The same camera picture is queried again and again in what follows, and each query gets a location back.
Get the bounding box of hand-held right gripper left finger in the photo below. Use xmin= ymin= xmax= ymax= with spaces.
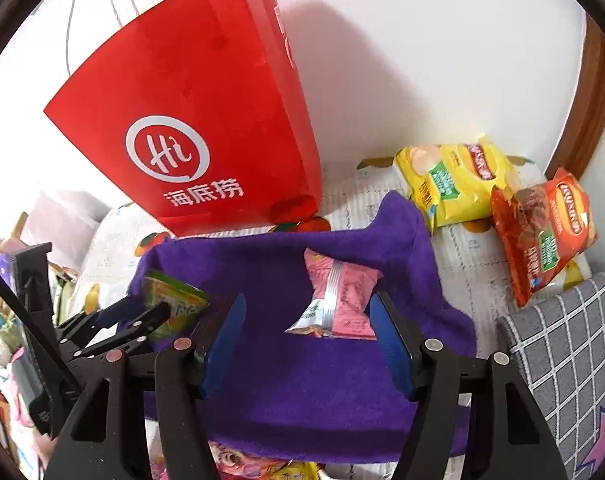
xmin=45 ymin=292 xmax=246 ymax=480

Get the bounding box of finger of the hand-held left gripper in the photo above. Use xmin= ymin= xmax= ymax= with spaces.
xmin=71 ymin=302 xmax=172 ymax=362
xmin=56 ymin=293 xmax=149 ymax=344

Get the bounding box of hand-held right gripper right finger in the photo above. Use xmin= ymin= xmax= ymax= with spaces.
xmin=369 ymin=289 xmax=568 ymax=480

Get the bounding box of green snack packet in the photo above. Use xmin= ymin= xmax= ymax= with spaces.
xmin=141 ymin=270 xmax=209 ymax=343

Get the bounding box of purple towel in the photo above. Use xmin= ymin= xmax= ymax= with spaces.
xmin=127 ymin=191 xmax=478 ymax=466

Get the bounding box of pale pink bag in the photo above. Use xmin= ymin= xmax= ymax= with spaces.
xmin=21 ymin=189 xmax=109 ymax=272

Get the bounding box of fruit print bedsheet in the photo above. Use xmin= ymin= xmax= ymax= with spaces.
xmin=77 ymin=155 xmax=594 ymax=480

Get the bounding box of pink white snack packet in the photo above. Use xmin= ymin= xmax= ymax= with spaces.
xmin=206 ymin=440 xmax=294 ymax=480

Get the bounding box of yellow chip bag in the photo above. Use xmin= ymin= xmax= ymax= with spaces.
xmin=393 ymin=136 xmax=523 ymax=233

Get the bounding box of grey checked cushion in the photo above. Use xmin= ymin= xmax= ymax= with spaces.
xmin=497 ymin=267 xmax=605 ymax=480

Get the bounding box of orange chip bag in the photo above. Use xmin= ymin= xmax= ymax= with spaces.
xmin=490 ymin=167 xmax=601 ymax=308

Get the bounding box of red paper bag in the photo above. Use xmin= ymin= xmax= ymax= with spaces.
xmin=43 ymin=0 xmax=324 ymax=239

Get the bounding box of wooden door frame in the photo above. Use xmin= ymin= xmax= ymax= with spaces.
xmin=547 ymin=12 xmax=605 ymax=181

